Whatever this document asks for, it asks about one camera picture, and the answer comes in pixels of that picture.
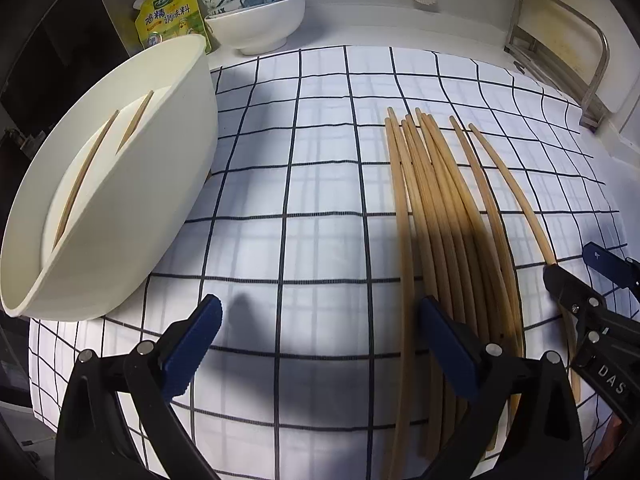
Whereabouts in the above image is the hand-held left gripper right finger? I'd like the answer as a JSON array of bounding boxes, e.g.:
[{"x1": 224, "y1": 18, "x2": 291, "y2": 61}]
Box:
[{"x1": 419, "y1": 296, "x2": 586, "y2": 480}]

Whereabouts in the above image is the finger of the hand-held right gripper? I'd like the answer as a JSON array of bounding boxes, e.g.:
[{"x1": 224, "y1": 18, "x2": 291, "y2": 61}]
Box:
[
  {"x1": 543, "y1": 263, "x2": 608, "y2": 361},
  {"x1": 582, "y1": 242, "x2": 640, "y2": 306}
]

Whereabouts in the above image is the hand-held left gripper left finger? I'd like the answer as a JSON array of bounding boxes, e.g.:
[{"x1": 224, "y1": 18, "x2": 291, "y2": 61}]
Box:
[{"x1": 56, "y1": 294, "x2": 223, "y2": 480}]

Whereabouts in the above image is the long wooden chopstick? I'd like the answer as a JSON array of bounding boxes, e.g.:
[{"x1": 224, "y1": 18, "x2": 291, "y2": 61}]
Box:
[
  {"x1": 116, "y1": 90, "x2": 155, "y2": 155},
  {"x1": 468, "y1": 124, "x2": 582, "y2": 403},
  {"x1": 52, "y1": 109, "x2": 121, "y2": 247}
]

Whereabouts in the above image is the pile of wooden chopsticks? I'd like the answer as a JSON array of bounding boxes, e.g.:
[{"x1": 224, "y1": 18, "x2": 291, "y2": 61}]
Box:
[{"x1": 384, "y1": 107, "x2": 526, "y2": 480}]

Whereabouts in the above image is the large white basin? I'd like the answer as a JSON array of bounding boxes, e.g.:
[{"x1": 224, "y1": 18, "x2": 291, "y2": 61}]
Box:
[{"x1": 0, "y1": 35, "x2": 219, "y2": 322}]

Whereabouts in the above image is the white black checkered cloth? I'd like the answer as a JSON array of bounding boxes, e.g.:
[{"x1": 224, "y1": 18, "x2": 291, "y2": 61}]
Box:
[{"x1": 27, "y1": 45, "x2": 628, "y2": 480}]

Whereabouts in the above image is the metal cutting board rack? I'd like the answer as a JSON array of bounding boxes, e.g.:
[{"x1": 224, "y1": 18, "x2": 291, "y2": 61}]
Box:
[{"x1": 502, "y1": 0, "x2": 612, "y2": 133}]

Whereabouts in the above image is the white cutting board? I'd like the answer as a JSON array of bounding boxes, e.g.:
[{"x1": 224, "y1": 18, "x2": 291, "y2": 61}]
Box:
[{"x1": 515, "y1": 0, "x2": 631, "y2": 116}]

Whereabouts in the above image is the plain white bowl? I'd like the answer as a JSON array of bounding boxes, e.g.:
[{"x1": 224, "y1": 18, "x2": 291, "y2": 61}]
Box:
[{"x1": 204, "y1": 0, "x2": 307, "y2": 56}]

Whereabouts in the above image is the yellow seasoning pouch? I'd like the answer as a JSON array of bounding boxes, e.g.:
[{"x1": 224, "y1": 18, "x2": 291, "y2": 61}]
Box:
[{"x1": 134, "y1": 0, "x2": 215, "y2": 56}]

